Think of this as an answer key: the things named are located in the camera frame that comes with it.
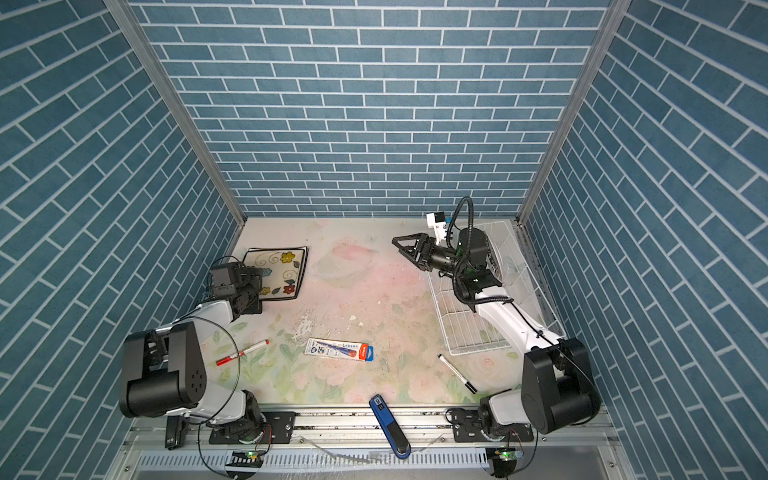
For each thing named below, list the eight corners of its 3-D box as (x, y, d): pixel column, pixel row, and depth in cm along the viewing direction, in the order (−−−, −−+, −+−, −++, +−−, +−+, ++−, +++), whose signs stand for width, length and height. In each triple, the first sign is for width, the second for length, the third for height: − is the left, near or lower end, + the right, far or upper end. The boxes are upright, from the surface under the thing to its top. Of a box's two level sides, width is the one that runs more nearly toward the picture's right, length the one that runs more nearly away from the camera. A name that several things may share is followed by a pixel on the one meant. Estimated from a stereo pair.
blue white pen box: (305, 355, 88) (303, 353, 86) (310, 340, 91) (308, 337, 89) (372, 361, 87) (372, 359, 85) (375, 346, 90) (374, 343, 88)
